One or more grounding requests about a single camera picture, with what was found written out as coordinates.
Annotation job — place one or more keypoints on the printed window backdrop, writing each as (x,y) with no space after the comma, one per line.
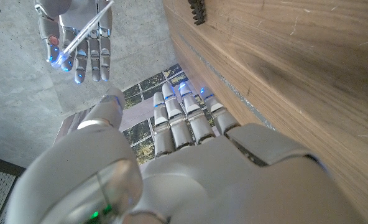
(137,109)

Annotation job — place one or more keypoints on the black toothed hair clip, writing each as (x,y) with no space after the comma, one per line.
(198,12)

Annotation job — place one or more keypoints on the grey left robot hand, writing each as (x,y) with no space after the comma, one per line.
(233,180)

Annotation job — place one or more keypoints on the clear plastic pipette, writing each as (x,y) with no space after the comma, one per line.
(78,39)

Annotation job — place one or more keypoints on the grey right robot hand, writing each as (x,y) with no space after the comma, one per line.
(103,46)

